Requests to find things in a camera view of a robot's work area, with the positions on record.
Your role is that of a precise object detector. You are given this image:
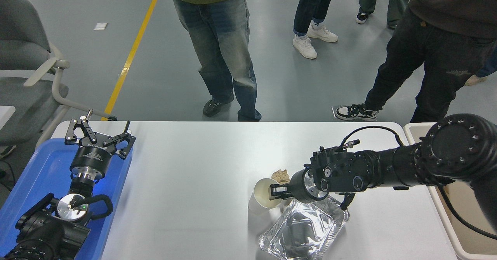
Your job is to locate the black floor cable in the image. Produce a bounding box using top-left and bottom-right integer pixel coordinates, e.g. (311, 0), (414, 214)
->
(0, 169), (17, 192)

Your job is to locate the white side table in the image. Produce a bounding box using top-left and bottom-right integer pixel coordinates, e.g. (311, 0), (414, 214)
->
(0, 106), (16, 130)

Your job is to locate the silver foil tray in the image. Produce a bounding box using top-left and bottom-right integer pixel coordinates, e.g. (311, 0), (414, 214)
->
(259, 196), (350, 260)

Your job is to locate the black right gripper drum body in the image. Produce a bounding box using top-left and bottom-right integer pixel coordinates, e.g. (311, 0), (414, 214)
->
(287, 169), (311, 204)

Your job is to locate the blue plastic tray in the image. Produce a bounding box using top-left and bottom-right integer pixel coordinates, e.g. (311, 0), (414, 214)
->
(0, 138), (133, 260)

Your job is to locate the crumpled tan paper ball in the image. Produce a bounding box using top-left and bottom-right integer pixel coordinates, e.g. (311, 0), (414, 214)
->
(271, 169), (292, 186)

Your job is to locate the grey chair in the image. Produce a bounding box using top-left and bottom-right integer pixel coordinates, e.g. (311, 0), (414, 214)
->
(0, 0), (118, 148)

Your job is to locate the large pale bin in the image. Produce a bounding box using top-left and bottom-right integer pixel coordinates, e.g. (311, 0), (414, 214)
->
(403, 122), (497, 260)

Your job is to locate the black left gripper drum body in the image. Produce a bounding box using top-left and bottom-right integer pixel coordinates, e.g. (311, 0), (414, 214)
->
(70, 137), (117, 174)

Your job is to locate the white paper cup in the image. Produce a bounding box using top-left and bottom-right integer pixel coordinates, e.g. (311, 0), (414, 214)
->
(248, 178), (286, 216)

